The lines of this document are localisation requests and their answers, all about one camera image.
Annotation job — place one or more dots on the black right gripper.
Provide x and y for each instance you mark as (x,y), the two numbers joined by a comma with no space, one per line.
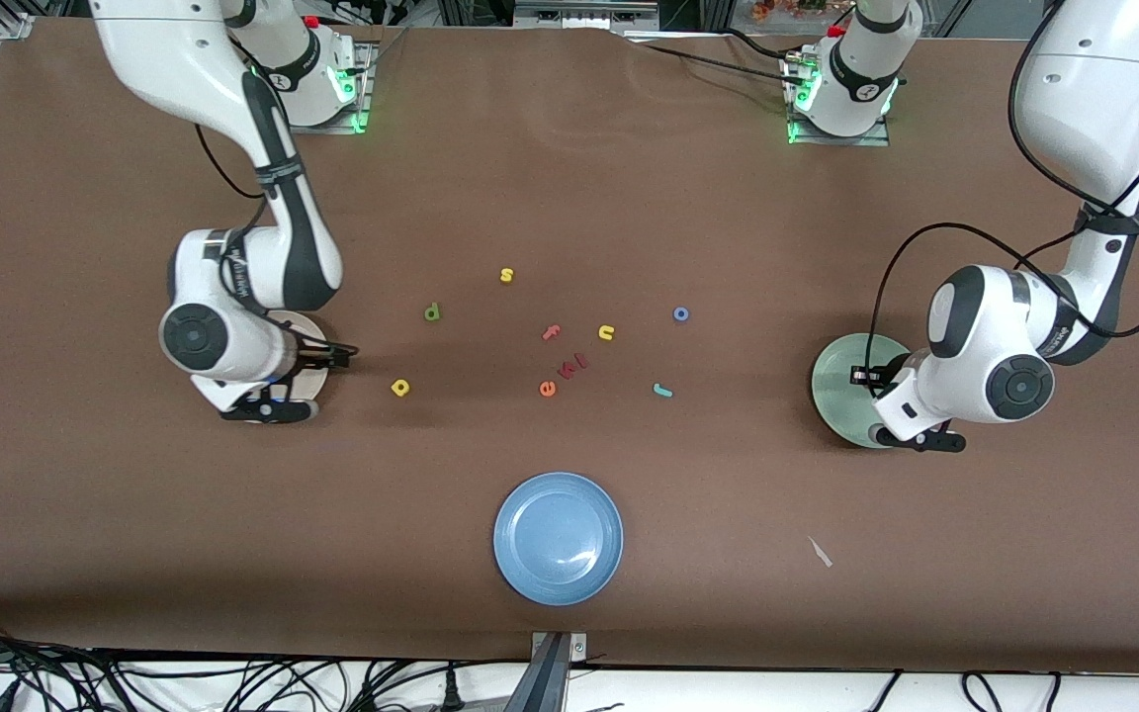
(310,353)

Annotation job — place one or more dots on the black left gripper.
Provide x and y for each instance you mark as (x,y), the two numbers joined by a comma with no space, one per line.
(888,376)

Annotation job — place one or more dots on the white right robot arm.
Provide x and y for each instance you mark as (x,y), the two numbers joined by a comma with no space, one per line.
(164,59)

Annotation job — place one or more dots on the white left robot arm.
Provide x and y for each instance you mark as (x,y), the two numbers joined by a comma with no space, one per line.
(1084,99)

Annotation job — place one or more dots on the pale green plate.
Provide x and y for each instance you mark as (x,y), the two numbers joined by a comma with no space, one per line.
(836,396)

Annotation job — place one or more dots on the beige brown plate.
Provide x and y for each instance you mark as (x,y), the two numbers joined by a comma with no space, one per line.
(310,384)

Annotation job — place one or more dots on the brown table cover sheet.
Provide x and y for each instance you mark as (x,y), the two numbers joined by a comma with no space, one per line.
(569,198)

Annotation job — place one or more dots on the blue plate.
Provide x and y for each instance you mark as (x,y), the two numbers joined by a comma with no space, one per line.
(558,539)

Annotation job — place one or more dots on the orange flowers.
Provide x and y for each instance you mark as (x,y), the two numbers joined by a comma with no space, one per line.
(777,10)

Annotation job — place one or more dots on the black equipment box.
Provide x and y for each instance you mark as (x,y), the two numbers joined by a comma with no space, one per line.
(584,12)

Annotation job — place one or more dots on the aluminium profile bracket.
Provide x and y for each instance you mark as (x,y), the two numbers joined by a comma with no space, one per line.
(550,682)

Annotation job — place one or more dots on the metal corner bracket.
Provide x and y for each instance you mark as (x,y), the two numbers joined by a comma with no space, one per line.
(16,27)

